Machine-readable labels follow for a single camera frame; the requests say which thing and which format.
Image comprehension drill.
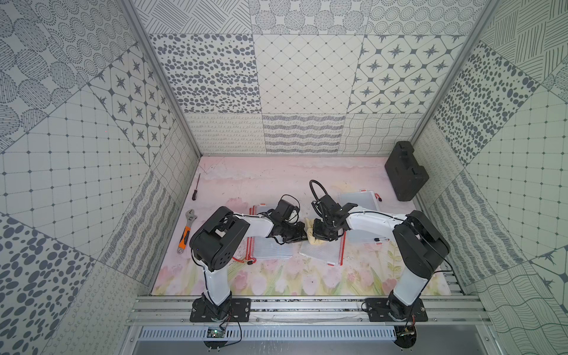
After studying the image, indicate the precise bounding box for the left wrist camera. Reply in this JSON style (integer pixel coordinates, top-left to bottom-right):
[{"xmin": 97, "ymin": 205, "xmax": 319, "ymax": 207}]
[{"xmin": 272, "ymin": 200, "xmax": 299, "ymax": 223}]

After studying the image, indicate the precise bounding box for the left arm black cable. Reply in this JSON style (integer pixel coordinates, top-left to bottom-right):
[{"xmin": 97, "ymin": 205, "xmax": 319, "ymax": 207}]
[{"xmin": 279, "ymin": 194, "xmax": 302, "ymax": 223}]

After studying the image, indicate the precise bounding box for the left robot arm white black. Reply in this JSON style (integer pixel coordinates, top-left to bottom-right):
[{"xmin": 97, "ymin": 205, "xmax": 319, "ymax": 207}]
[{"xmin": 189, "ymin": 206, "xmax": 307, "ymax": 319}]

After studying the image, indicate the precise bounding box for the black red screwdriver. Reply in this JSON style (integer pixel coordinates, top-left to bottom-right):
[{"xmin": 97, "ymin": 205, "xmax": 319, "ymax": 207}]
[{"xmin": 192, "ymin": 173, "xmax": 201, "ymax": 201}]

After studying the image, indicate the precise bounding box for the aluminium mounting rail frame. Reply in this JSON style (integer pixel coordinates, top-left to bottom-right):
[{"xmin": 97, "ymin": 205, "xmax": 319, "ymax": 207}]
[{"xmin": 126, "ymin": 295, "xmax": 491, "ymax": 346}]

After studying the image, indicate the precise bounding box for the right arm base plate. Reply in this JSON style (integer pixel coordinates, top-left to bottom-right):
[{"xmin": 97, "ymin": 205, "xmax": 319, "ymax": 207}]
[{"xmin": 362, "ymin": 291, "xmax": 428, "ymax": 322}]

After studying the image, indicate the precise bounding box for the black plastic case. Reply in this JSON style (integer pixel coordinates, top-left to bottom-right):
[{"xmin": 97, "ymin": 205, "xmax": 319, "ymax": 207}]
[{"xmin": 385, "ymin": 141, "xmax": 429, "ymax": 202}]

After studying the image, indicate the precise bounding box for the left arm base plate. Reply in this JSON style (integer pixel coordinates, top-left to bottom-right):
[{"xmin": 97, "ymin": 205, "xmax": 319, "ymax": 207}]
[{"xmin": 190, "ymin": 293, "xmax": 251, "ymax": 322}]

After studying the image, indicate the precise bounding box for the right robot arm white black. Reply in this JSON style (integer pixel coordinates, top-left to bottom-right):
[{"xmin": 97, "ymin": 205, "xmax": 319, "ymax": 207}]
[{"xmin": 312, "ymin": 194, "xmax": 451, "ymax": 321}]

